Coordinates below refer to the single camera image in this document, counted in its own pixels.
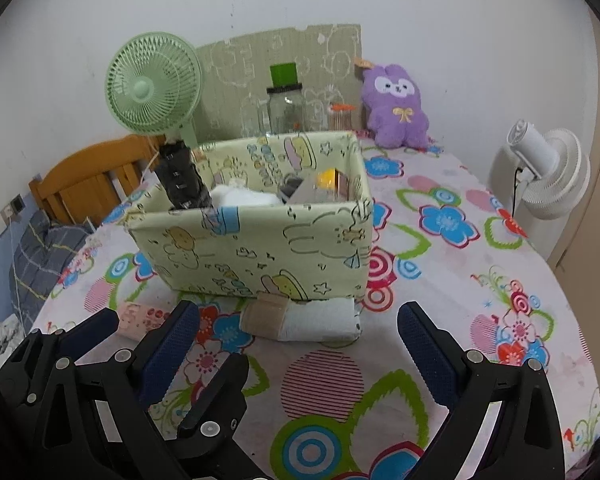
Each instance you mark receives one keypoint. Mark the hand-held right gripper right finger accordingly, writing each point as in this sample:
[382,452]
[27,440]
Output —
[427,350]

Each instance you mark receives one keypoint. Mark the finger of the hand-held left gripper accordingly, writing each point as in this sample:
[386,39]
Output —
[225,395]
[100,325]

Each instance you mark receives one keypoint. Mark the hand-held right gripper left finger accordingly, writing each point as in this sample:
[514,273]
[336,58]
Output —
[172,350]

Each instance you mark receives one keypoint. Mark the white towel roll beige band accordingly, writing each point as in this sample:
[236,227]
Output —
[320,322]

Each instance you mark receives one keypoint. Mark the printed fabric storage box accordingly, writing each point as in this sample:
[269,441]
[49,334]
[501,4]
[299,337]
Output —
[260,245]

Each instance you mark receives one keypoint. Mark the black cloth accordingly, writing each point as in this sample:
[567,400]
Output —
[182,177]

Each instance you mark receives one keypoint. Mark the white cloth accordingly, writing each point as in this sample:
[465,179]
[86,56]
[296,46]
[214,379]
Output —
[245,196]

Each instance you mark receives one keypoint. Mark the yellow cartoon printed packet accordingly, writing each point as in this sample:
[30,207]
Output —
[332,182]

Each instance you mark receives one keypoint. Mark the blue plaid pillow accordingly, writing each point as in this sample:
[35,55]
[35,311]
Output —
[40,260]

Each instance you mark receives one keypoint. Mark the pile of clothes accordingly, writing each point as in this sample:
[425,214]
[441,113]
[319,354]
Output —
[5,335]

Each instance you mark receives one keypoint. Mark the wooden chair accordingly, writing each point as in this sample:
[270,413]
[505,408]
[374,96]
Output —
[80,180]

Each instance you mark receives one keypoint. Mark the grey cloth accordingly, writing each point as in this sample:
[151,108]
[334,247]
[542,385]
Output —
[291,185]

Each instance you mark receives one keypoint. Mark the white standing fan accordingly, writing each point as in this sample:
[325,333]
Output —
[555,170]

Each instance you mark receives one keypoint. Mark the purple plush bunny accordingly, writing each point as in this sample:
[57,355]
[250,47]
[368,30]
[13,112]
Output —
[395,115]

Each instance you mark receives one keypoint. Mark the green desk fan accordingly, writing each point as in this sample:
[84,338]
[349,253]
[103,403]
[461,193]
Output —
[145,85]

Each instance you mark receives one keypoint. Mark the cotton swab jar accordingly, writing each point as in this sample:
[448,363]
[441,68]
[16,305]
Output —
[341,119]

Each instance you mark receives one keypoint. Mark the glass jar mug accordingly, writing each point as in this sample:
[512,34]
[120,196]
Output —
[286,112]

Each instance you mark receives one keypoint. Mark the green cartoon printed board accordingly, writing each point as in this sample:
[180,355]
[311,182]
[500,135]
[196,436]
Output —
[240,60]

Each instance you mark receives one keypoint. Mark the wall socket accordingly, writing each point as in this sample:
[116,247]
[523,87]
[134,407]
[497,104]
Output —
[13,208]

